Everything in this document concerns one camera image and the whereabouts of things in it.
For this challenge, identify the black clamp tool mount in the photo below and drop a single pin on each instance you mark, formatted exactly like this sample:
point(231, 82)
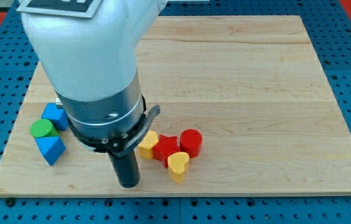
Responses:
point(110, 124)

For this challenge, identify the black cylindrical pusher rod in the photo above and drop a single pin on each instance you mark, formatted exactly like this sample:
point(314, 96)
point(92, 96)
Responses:
point(126, 169)

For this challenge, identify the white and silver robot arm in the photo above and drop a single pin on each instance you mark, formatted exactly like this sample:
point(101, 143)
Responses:
point(87, 50)

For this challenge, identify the yellow heart block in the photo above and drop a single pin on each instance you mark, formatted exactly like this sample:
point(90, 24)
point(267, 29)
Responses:
point(178, 165)

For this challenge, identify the yellow hexagon block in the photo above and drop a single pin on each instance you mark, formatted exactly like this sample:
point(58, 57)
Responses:
point(145, 147)

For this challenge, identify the red star block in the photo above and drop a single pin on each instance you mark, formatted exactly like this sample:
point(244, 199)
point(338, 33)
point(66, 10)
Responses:
point(166, 146)

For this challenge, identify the blue cube block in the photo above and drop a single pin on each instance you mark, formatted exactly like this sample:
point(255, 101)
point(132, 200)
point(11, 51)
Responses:
point(57, 116)

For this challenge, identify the blue triangular prism block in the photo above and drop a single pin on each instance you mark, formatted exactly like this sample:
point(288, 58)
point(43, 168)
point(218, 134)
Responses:
point(51, 148)

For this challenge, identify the red cylinder block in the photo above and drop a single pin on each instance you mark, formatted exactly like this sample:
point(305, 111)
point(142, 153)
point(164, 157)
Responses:
point(191, 142)

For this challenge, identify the green cylinder block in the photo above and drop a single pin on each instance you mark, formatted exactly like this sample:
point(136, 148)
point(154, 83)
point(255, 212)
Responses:
point(43, 128)

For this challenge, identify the fiducial marker tag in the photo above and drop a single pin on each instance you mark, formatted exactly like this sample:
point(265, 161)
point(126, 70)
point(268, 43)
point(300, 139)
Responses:
point(69, 8)

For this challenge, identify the wooden board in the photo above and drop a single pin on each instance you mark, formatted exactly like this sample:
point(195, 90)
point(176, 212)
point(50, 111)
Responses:
point(254, 88)

